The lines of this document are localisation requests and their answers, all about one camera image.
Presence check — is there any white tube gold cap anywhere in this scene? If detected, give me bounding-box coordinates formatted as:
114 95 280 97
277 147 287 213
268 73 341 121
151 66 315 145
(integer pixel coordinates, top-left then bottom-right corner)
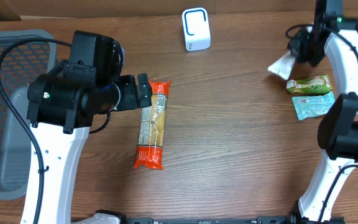
267 51 296 80

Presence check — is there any green snack packet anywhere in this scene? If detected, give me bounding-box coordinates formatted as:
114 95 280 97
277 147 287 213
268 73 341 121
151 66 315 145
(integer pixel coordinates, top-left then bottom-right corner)
286 75 333 95

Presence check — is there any teal wet wipes packet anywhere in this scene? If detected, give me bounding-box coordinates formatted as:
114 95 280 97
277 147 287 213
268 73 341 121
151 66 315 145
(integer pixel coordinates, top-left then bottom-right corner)
292 91 335 121

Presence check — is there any orange pasta package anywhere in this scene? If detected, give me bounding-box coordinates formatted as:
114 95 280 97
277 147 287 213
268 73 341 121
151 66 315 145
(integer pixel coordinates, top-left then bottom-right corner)
134 80 171 170

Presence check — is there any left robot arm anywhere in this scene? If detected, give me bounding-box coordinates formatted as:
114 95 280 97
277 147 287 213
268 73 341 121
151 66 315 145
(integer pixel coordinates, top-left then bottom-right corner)
21 30 152 223

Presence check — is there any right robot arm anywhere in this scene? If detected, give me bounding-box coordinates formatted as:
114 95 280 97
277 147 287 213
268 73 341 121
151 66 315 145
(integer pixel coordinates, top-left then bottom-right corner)
284 0 358 223

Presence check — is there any white barcode scanner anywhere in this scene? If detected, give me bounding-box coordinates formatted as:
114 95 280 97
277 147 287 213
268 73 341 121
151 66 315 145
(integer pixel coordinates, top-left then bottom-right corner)
181 7 211 52

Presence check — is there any grey plastic mesh basket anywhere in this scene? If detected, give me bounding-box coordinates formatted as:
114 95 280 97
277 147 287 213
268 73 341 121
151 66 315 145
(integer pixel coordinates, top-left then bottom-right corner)
0 29 57 200

